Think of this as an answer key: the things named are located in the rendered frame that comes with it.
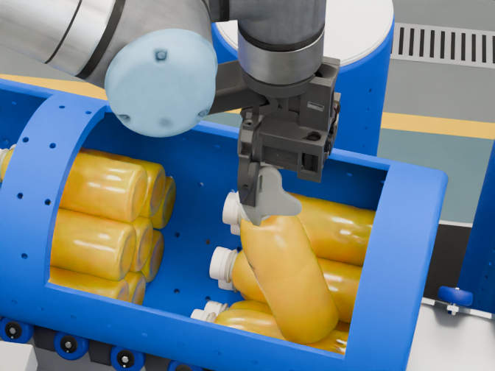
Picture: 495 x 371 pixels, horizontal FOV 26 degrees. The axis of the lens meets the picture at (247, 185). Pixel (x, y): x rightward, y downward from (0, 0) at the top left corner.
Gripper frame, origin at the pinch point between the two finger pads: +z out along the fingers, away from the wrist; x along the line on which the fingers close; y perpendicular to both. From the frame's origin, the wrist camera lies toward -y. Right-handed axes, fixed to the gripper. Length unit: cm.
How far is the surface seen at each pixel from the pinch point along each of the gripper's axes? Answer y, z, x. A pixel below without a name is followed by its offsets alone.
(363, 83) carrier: 3, 29, 49
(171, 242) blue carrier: -15.2, 28.6, 12.0
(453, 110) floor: 15, 128, 146
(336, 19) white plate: -3, 23, 55
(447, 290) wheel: 21.3, 28.4, 14.4
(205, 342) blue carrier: -3.2, 15.4, -9.1
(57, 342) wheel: -24.0, 29.4, -6.1
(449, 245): 21, 112, 87
